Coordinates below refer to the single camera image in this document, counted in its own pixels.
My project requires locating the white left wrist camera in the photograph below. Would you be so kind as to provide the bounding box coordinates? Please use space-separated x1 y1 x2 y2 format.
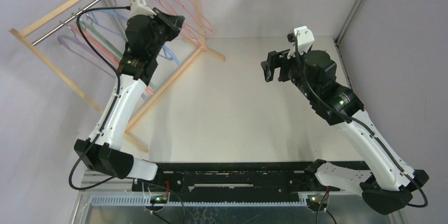
130 0 156 18

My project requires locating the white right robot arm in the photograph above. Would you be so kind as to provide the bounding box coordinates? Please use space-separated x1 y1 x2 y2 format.
261 50 429 215

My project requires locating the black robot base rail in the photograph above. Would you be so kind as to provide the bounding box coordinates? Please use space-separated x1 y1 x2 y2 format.
150 161 349 205

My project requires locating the blue plastic hanger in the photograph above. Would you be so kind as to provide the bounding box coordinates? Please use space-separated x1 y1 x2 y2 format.
86 0 181 66

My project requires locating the aluminium frame post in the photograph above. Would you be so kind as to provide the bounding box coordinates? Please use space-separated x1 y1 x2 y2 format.
334 0 365 46
83 0 137 52

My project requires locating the pink curved plastic hanger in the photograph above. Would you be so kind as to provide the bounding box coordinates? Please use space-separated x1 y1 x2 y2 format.
68 14 155 96

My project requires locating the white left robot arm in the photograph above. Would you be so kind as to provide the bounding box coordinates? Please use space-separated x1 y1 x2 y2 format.
73 8 185 191

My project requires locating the metal rack hanging rod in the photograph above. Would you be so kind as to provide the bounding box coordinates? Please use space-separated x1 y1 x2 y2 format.
21 0 102 46

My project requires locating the wooden clothes rack frame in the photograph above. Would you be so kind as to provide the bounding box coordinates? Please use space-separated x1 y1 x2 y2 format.
8 0 226 154

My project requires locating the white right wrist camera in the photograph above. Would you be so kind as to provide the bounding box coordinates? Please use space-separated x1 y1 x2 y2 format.
287 25 315 59

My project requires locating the left aluminium frame post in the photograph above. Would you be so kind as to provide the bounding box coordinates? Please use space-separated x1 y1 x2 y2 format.
83 0 137 52

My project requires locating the right aluminium frame post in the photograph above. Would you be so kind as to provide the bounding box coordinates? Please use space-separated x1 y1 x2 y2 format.
334 0 365 46

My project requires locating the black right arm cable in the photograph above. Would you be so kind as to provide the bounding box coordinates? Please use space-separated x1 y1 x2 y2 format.
294 36 429 209

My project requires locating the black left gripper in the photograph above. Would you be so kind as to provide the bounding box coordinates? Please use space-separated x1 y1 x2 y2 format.
147 7 184 58

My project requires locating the green plastic hanger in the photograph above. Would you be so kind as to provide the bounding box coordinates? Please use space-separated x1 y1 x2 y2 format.
78 8 158 92

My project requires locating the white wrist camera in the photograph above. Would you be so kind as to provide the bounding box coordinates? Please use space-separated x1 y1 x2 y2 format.
287 25 315 59
130 0 156 18

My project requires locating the purple plastic hanger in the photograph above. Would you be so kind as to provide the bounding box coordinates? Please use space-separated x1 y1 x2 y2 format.
57 21 148 100

